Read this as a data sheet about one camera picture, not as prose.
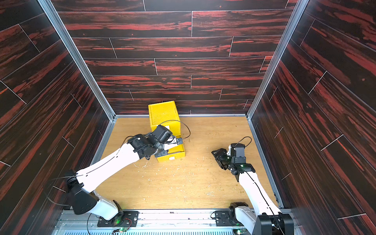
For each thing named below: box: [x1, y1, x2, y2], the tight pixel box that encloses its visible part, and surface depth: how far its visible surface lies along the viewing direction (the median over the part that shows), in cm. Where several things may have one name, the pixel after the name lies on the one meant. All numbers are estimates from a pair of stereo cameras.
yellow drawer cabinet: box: [147, 100, 182, 137], surface depth 95 cm
